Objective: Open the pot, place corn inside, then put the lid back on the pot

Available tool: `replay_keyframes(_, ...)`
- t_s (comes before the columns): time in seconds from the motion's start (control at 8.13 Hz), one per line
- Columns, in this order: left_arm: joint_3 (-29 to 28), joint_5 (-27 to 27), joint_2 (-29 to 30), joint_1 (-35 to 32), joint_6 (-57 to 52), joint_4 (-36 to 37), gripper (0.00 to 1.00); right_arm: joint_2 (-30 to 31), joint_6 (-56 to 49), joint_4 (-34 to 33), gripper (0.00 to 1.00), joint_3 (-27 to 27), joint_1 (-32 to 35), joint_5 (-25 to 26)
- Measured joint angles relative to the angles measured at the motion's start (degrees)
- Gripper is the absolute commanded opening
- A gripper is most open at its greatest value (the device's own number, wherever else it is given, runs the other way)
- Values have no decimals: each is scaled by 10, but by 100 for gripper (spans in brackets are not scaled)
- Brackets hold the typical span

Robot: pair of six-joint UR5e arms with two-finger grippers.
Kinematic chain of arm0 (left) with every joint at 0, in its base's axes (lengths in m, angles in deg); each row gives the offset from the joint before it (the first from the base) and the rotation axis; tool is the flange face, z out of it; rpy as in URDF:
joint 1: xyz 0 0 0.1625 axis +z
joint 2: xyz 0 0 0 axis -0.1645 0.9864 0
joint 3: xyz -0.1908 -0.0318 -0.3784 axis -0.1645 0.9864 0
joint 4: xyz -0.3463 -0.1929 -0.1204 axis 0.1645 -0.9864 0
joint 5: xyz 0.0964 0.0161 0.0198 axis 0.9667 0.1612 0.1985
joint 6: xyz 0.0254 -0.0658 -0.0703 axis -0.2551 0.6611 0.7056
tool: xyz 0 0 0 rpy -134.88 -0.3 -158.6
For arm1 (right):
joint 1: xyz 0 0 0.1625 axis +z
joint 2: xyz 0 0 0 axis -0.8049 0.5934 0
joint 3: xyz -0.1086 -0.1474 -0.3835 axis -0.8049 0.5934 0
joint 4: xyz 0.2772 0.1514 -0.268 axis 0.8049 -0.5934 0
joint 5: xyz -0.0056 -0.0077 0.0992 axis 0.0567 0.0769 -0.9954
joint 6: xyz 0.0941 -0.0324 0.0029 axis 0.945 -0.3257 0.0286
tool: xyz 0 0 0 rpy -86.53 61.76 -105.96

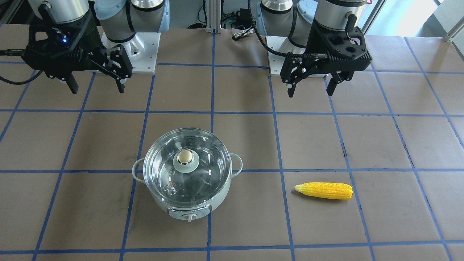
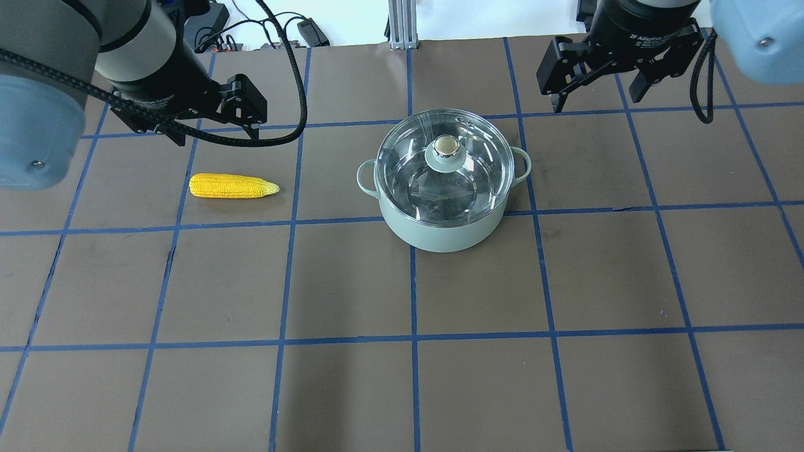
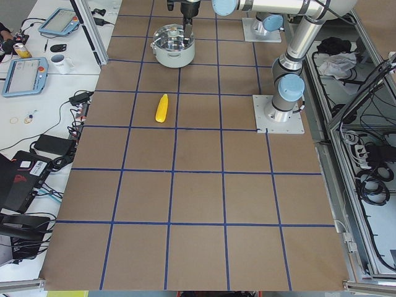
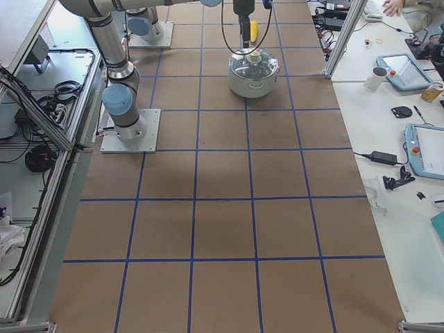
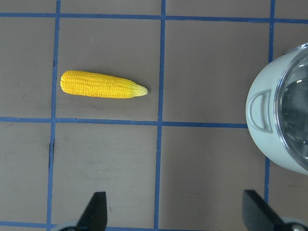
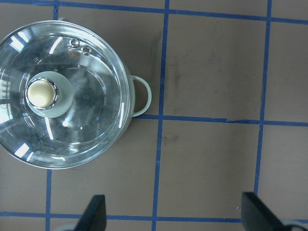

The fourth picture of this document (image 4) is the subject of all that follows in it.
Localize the person's hand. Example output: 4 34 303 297
382 0 406 17

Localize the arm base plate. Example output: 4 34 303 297
128 20 174 49
100 109 161 153

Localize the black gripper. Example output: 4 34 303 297
232 0 254 48

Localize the white cloth pile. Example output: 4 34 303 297
1 215 25 261

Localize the yellow corn cob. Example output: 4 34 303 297
250 20 259 43

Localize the blue teach pendant far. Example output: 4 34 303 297
376 53 433 91

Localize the glass pot lid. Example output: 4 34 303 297
228 48 279 80

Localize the white mug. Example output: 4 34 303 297
364 66 388 91

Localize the black cable coil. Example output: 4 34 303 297
24 144 58 173

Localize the pale green cooking pot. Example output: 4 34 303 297
228 58 279 99

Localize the blue teach pendant near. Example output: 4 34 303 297
404 123 443 180

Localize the aluminium frame post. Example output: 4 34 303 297
323 0 366 78

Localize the black power adapter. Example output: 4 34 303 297
371 151 398 166

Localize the black pen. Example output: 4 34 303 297
413 105 427 124

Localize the blue teach pendant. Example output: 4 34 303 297
376 53 433 91
404 123 443 180

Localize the black round puck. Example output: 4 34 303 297
391 106 413 119

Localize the yellow drink can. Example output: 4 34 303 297
421 82 443 103

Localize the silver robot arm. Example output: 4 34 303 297
126 7 164 44
60 1 180 140

